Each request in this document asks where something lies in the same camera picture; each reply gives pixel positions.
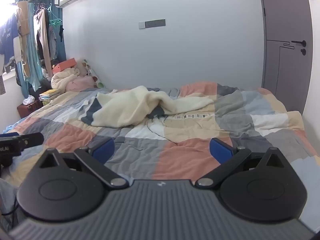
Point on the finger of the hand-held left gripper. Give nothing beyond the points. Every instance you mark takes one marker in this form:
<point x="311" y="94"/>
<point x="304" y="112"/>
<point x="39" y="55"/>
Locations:
<point x="31" y="140"/>

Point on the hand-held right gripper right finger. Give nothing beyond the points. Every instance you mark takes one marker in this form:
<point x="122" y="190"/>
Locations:
<point x="220" y="150"/>

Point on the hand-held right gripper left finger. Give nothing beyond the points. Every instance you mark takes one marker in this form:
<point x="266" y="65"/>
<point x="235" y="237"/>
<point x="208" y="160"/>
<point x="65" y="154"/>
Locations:
<point x="105" y="148"/>

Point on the cream fleece garment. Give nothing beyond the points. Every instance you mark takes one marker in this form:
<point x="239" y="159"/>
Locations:
<point x="120" y="110"/>

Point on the hanging clothes on rack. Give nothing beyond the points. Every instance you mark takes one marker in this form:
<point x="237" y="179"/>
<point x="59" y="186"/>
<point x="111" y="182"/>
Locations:
<point x="30" y="62"/>

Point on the green clothes hanger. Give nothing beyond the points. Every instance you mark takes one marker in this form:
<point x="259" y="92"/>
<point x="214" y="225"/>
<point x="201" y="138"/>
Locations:
<point x="55" y="22"/>

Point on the brown suitcase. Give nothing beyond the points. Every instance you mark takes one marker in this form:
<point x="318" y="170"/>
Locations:
<point x="27" y="110"/>

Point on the patchwork bed quilt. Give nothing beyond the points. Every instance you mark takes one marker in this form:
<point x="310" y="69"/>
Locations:
<point x="190" y="160"/>

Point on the white plastic bag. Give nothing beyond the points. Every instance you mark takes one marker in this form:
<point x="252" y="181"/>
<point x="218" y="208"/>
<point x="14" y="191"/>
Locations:
<point x="28" y="100"/>

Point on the stack of books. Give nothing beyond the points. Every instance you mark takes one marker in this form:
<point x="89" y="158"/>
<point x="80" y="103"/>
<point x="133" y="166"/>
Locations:
<point x="50" y="94"/>

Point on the pink pillow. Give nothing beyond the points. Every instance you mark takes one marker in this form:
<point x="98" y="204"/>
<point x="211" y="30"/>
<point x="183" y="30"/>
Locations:
<point x="80" y="83"/>

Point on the cream bedding bundle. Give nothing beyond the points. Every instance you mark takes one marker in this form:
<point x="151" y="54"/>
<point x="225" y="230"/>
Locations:
<point x="63" y="78"/>

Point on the orange box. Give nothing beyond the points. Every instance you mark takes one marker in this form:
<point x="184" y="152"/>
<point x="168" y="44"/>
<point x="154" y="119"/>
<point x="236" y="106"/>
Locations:
<point x="64" y="65"/>

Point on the brown hanging garment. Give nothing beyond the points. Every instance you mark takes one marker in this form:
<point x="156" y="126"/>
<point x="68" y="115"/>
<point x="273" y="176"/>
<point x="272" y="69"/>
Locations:
<point x="43" y="40"/>

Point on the navy hanging shirt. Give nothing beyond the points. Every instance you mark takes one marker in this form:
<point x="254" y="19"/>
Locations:
<point x="7" y="40"/>

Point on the beige hanging garment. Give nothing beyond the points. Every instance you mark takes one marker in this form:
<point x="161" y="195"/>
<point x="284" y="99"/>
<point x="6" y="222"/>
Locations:
<point x="23" y="22"/>

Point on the grey wall switch panel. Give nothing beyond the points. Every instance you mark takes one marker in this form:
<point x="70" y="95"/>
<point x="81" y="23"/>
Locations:
<point x="152" y="23"/>

